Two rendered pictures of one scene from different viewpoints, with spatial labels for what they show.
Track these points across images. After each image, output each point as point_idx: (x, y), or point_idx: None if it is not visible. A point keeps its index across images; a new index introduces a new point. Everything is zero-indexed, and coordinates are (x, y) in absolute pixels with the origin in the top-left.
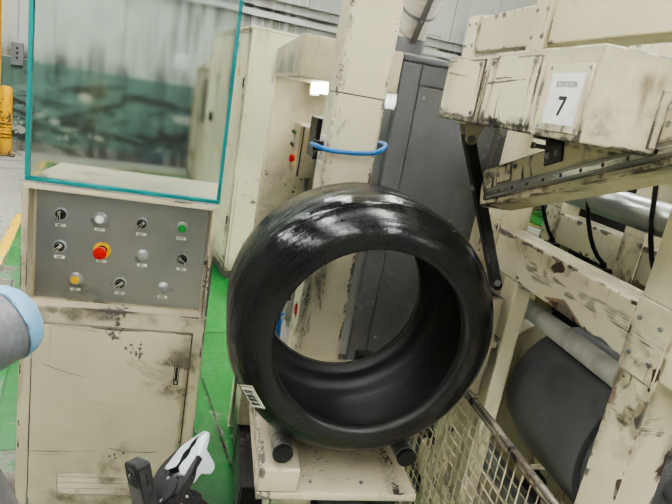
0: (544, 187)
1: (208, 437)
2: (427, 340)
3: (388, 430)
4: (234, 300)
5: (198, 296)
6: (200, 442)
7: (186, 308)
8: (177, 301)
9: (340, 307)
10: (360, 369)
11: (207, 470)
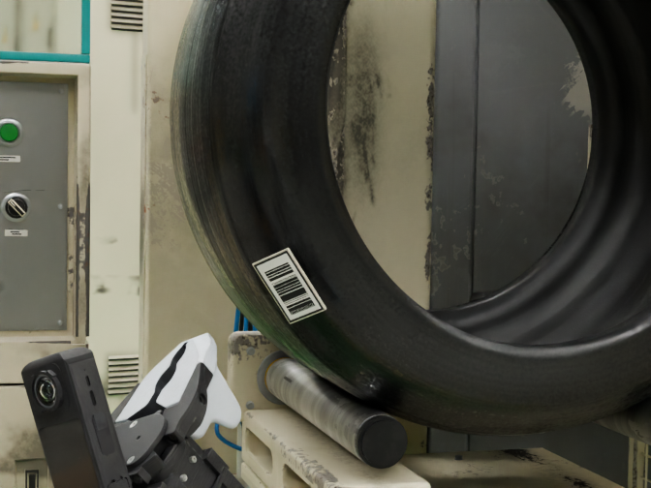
0: None
1: (213, 341)
2: (637, 218)
3: (627, 342)
4: (214, 46)
5: (62, 296)
6: (198, 345)
7: (37, 330)
8: (15, 315)
9: (418, 196)
10: (498, 312)
11: (227, 415)
